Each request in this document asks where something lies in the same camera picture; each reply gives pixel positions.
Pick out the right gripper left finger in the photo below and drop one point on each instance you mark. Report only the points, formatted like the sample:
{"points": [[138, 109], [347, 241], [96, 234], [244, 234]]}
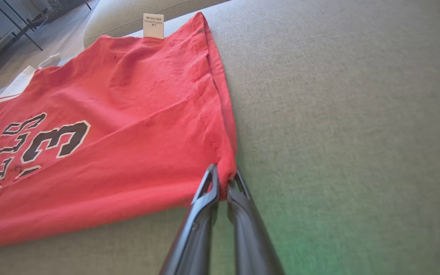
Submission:
{"points": [[197, 236]]}

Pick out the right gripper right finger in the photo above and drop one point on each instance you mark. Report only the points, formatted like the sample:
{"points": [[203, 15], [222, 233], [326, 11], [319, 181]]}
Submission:
{"points": [[250, 240]]}

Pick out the red Bulls basketball jersey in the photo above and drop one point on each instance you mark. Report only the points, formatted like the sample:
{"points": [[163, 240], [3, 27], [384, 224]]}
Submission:
{"points": [[128, 114]]}

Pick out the dark woven basket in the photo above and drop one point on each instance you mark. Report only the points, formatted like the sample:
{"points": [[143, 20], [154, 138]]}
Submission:
{"points": [[63, 4]]}

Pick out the white shelf unit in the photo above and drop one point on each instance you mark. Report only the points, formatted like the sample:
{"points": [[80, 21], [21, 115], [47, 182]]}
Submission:
{"points": [[2, 44]]}

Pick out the black metal frame rack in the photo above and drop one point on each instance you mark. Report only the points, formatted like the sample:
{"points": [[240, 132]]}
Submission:
{"points": [[36, 21]]}

